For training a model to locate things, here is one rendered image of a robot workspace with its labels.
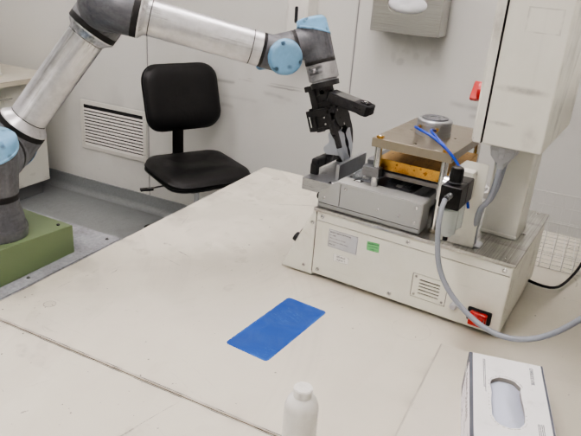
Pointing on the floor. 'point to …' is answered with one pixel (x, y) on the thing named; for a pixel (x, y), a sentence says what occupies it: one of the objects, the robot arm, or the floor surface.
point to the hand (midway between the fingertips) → (348, 159)
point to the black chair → (159, 105)
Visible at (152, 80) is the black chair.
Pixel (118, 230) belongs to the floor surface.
